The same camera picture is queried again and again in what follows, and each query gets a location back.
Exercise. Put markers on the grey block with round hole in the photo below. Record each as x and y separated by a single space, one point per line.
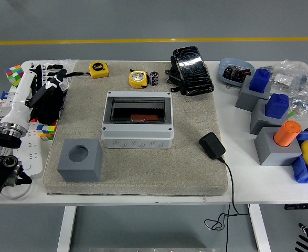
80 170

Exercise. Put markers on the grey-brown mat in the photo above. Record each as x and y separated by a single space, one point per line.
156 170

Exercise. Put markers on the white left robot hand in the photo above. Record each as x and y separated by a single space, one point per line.
20 99

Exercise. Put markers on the black cloth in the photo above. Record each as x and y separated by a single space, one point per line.
48 110

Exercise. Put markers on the orange cylinder battery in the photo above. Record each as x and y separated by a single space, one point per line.
143 118
286 135

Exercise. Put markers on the blue block battery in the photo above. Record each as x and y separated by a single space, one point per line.
277 106
260 81

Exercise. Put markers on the small black capacitor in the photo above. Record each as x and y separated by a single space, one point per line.
154 78

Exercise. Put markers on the white table leg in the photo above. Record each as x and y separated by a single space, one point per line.
260 228
65 228

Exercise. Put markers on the small white breaker module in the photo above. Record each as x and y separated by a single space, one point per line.
65 84

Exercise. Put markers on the black table control panel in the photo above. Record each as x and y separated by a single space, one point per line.
303 206

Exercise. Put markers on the black power adapter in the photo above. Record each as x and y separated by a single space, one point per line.
211 145

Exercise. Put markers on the small colourful puzzle cube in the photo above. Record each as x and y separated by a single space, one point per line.
46 131

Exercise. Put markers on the dark electronic components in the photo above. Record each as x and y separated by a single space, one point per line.
235 73

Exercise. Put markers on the light blue bowl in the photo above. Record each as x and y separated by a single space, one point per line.
231 61

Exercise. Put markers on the yellow tape measure chrome face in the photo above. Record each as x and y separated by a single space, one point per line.
138 78

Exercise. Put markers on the clear plastic parts bags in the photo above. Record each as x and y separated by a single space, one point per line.
300 86

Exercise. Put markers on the blue plastic bin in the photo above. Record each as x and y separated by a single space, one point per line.
304 173

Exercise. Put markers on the grey junction box with lid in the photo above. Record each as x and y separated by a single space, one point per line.
138 134

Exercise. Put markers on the large colourful puzzle cube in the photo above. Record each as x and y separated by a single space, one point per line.
12 74

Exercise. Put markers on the grey block holder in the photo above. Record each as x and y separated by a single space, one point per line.
269 152
244 98
260 123

